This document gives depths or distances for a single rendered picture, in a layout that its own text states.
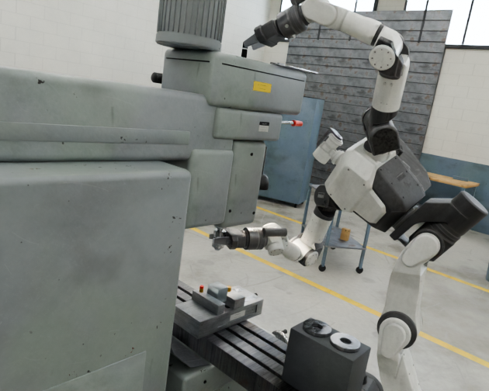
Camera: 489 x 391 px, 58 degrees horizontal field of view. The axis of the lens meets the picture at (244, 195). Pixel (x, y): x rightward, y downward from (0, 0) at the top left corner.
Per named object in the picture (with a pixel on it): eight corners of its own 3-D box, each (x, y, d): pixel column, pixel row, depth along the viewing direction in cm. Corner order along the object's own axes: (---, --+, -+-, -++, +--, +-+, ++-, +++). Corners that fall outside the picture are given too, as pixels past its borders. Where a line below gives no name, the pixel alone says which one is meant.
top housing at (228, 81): (251, 107, 182) (257, 67, 178) (302, 116, 165) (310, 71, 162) (157, 96, 147) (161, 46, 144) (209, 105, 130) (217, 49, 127)
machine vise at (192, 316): (236, 299, 193) (239, 276, 191) (261, 314, 183) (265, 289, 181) (171, 321, 168) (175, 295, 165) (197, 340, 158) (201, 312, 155)
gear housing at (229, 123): (233, 131, 176) (236, 105, 174) (280, 141, 161) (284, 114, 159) (165, 127, 152) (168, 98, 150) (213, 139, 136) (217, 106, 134)
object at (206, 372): (216, 324, 209) (220, 301, 207) (273, 361, 187) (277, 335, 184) (124, 361, 172) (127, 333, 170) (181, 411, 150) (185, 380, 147)
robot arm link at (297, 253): (271, 246, 188) (289, 258, 203) (286, 260, 182) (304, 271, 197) (286, 226, 188) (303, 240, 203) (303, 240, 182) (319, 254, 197)
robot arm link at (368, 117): (393, 95, 153) (386, 128, 162) (367, 95, 153) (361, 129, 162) (402, 112, 144) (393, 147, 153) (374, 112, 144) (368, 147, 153)
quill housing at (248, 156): (220, 209, 180) (230, 131, 173) (257, 224, 166) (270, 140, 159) (183, 214, 166) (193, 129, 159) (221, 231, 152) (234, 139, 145)
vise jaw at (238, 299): (218, 291, 183) (220, 282, 182) (244, 306, 173) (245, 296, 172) (207, 294, 179) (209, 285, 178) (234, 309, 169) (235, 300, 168)
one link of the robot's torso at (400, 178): (408, 216, 186) (348, 159, 197) (459, 169, 159) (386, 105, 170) (367, 253, 171) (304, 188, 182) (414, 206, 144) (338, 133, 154)
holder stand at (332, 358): (301, 365, 151) (311, 313, 147) (359, 400, 138) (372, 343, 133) (280, 379, 142) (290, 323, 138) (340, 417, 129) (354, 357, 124)
